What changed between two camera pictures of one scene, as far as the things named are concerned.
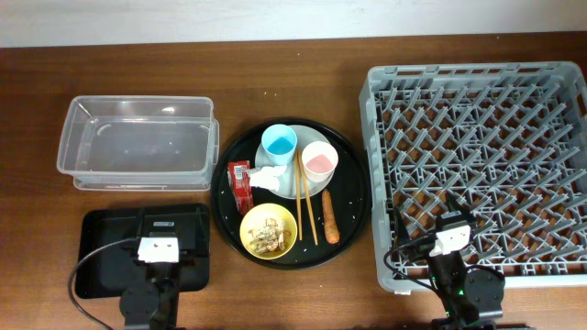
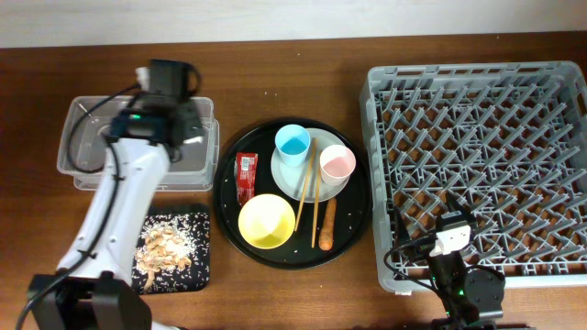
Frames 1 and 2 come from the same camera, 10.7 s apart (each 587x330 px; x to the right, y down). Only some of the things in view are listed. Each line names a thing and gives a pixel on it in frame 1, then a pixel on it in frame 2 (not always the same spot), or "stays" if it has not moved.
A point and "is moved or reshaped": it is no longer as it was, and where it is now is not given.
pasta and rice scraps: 271,236 is moved or reshaped
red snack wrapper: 238,174 is moved or reshaped
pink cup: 320,159 -> 337,164
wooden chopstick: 299,197 -> 305,184
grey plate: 287,183 -> 293,181
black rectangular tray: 115,240 stays
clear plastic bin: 139,143 stays
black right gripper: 402,235 stays
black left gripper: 201,247 -> 198,113
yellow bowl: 268,231 is moved or reshaped
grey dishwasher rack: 507,140 stays
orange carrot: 331,225 is moved or reshaped
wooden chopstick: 307,198 -> 316,207
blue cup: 279,142 -> 293,141
